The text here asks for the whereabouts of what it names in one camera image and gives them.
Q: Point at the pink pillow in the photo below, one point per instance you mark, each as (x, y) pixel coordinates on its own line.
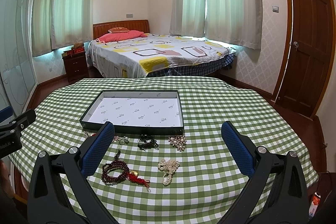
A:
(117, 37)

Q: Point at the wall light switch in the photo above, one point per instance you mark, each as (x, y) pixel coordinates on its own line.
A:
(275, 9)

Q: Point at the red boxes on nightstand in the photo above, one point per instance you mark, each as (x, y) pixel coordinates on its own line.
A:
(75, 49)

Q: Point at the left white curtain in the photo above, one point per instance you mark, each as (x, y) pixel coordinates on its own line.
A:
(60, 23)

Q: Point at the dark wooden nightstand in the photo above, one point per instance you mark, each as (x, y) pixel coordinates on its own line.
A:
(76, 67)

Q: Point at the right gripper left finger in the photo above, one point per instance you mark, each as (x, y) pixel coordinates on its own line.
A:
(48, 201)

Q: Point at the wooden headboard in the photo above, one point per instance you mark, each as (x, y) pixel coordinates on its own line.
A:
(101, 29)

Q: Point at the bed with patterned sheet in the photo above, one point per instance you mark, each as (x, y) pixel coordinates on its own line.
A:
(159, 55)

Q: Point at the frosted glass wardrobe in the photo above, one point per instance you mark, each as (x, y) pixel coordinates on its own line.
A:
(17, 72)

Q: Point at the red tassel gold charm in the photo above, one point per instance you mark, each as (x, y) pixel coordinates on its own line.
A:
(134, 178)

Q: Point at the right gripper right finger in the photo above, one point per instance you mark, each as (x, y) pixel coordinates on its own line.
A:
(287, 200)

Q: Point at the green jewelry tray box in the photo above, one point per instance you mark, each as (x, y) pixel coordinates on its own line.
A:
(136, 112)

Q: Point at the brown wooden door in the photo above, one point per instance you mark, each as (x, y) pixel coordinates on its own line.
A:
(308, 56)

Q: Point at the orange embroidered pillow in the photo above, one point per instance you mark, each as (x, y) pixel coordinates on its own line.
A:
(117, 30)

